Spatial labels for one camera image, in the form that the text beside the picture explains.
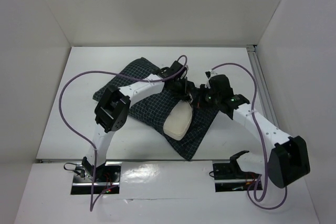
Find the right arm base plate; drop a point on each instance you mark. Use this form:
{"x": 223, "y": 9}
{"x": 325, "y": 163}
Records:
{"x": 228, "y": 177}

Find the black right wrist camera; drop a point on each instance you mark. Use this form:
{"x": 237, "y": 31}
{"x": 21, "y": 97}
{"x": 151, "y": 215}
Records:
{"x": 220, "y": 84}

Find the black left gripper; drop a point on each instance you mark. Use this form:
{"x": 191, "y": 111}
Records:
{"x": 181, "y": 94}

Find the aluminium frame rail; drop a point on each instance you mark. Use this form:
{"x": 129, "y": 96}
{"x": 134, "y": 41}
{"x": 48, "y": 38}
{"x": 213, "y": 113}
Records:
{"x": 264, "y": 106}

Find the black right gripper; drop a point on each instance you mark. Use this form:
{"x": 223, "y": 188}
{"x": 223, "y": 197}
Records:
{"x": 201, "y": 98}

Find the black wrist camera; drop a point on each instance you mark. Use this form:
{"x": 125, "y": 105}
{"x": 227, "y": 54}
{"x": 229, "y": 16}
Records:
{"x": 220, "y": 84}
{"x": 177, "y": 70}

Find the dark grid-pattern pillowcase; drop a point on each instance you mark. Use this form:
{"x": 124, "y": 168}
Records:
{"x": 154, "y": 110}

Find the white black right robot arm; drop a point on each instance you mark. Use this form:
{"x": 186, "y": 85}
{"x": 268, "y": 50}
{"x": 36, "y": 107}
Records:
{"x": 287, "y": 156}

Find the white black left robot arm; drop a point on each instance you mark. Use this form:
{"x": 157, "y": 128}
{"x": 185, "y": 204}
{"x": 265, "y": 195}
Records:
{"x": 112, "y": 111}

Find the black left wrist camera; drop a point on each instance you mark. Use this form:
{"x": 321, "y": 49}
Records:
{"x": 177, "y": 70}

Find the cream pillow with bear print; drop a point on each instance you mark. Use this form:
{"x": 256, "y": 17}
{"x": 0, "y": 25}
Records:
{"x": 178, "y": 121}

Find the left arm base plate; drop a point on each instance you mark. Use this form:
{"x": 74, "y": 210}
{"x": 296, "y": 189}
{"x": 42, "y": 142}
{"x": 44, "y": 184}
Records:
{"x": 107, "y": 180}

